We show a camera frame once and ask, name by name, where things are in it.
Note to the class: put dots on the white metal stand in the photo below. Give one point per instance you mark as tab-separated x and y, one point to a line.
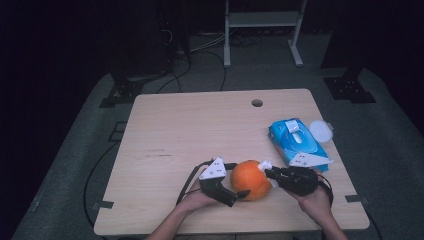
263	19

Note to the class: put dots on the grey round table grommet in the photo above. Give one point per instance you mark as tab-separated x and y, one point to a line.
256	102

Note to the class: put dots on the black stand base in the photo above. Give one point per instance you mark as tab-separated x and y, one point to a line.
348	89
123	91

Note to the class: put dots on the white wet wipe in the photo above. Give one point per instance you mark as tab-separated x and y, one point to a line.
265	165
297	137

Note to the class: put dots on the person's right hand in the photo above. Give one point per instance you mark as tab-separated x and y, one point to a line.
313	206

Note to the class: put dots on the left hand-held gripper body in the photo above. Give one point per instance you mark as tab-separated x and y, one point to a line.
213	173

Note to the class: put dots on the blue wet wipes pack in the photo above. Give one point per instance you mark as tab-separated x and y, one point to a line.
306	146

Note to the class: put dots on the grey floor tape strip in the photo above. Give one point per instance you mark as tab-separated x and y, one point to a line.
357	199
103	205

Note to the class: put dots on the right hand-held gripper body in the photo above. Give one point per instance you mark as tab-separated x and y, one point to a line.
300	180

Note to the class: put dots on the orange plush toy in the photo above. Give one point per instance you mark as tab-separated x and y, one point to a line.
248	181

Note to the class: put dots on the person's left hand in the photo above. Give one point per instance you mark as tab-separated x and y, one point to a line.
196	200

